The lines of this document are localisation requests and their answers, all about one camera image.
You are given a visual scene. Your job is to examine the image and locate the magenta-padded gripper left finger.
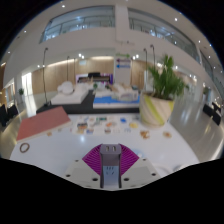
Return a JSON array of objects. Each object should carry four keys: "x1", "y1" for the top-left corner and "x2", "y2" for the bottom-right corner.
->
[{"x1": 64, "y1": 143, "x2": 101, "y2": 190}]

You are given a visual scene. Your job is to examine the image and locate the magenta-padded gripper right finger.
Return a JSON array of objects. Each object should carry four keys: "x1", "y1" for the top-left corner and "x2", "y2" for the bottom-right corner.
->
[{"x1": 120, "y1": 143, "x2": 161, "y2": 189}]

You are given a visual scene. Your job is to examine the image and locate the black display platform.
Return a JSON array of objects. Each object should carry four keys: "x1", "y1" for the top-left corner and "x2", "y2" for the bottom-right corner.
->
[{"x1": 35, "y1": 89, "x2": 141, "y2": 115}]

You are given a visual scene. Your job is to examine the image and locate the potted plant in striped pot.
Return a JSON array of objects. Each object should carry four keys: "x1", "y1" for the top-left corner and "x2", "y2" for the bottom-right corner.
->
[{"x1": 138, "y1": 54, "x2": 188, "y2": 128}]

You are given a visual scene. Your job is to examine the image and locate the flat reddish-brown board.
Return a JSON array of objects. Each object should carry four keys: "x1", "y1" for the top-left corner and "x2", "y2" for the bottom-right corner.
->
[{"x1": 15, "y1": 105, "x2": 73, "y2": 143}]

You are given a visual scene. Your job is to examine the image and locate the blue-based architectural model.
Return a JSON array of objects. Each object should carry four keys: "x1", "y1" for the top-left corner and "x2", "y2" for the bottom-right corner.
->
[{"x1": 92, "y1": 83, "x2": 140, "y2": 110}]

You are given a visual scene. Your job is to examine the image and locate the white architectural model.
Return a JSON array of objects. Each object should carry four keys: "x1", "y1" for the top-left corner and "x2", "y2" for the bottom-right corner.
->
[{"x1": 50, "y1": 80, "x2": 95, "y2": 105}]

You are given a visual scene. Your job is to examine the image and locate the black piano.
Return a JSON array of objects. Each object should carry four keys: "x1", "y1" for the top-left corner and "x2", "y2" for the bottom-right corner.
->
[{"x1": 75, "y1": 71, "x2": 114, "y2": 84}]

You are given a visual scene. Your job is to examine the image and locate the group of black chairs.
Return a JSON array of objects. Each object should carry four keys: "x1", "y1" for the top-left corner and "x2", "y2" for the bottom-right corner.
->
[
  {"x1": 0, "y1": 103, "x2": 19, "y2": 128},
  {"x1": 202, "y1": 101, "x2": 223, "y2": 126}
]

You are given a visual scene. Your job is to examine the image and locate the black floor lamp pole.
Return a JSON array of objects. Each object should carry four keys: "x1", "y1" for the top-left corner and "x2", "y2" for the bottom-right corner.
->
[{"x1": 42, "y1": 47, "x2": 51, "y2": 107}]

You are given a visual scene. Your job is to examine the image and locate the direction sign with arrows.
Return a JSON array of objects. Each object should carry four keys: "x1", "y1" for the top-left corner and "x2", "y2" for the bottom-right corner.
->
[{"x1": 115, "y1": 53, "x2": 132, "y2": 70}]

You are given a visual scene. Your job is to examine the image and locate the brown tape ring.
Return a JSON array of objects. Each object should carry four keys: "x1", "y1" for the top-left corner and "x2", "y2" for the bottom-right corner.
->
[{"x1": 19, "y1": 142, "x2": 31, "y2": 154}]

